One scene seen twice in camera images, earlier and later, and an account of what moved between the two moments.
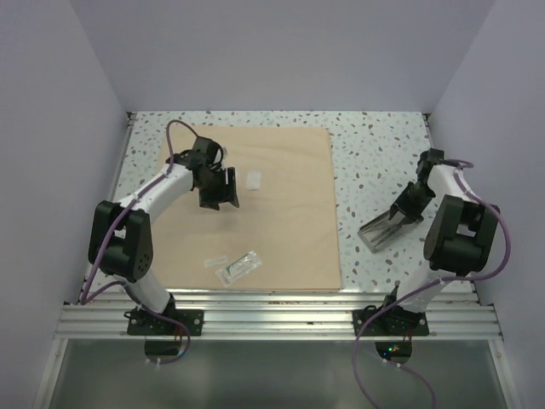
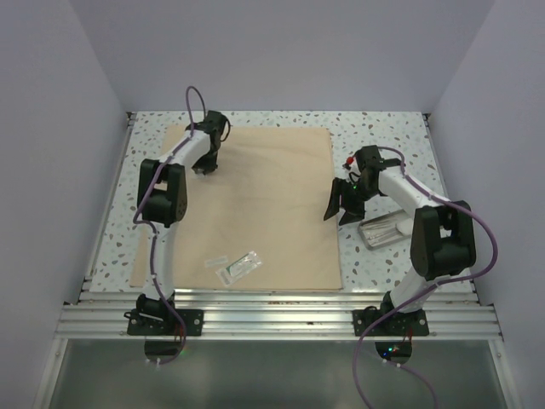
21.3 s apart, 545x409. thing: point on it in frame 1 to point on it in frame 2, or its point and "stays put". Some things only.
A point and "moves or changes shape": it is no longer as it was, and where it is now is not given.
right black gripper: [411, 213] to [353, 213]
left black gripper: [226, 193] to [209, 166]
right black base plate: [392, 320] stays put
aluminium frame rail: [279, 317] stays put
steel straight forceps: [386, 234] moves or changes shape
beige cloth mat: [283, 236] stays put
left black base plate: [142, 323] stays put
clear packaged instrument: [239, 268] stays put
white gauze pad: [254, 180] to [405, 226]
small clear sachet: [215, 262] stays put
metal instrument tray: [381, 231] stays put
